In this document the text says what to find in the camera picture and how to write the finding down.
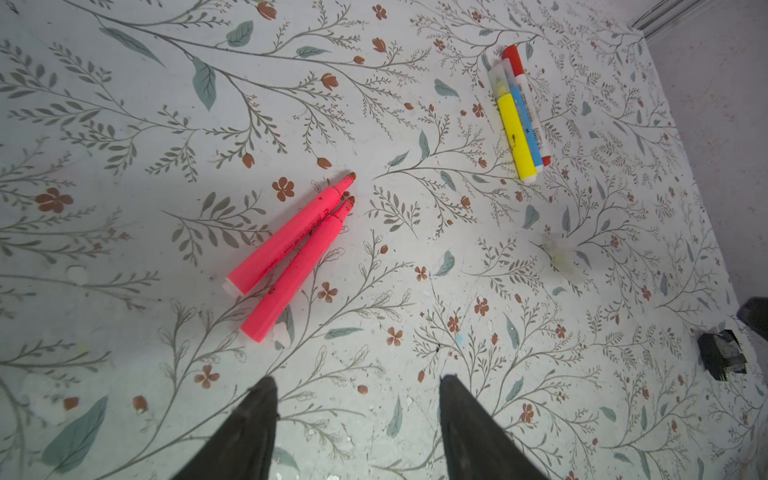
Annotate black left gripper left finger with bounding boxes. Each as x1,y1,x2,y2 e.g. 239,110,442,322
173,376,279,480

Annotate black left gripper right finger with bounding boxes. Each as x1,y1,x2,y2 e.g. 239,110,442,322
439,375,544,479

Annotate aluminium frame corner post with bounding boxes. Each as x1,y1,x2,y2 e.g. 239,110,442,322
630,0,710,40

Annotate yellow highlighter pen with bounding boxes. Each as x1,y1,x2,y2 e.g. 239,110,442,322
488,60,537,184

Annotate white red-tipped marker pen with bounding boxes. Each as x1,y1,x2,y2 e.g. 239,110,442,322
502,45,552,169

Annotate red-pink highlighter pen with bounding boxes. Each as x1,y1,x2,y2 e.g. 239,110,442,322
240,196,355,343

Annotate black snack packet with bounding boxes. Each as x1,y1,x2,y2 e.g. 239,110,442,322
697,329,747,381

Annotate blue highlighter pen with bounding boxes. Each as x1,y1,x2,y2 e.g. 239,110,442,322
502,58,543,173

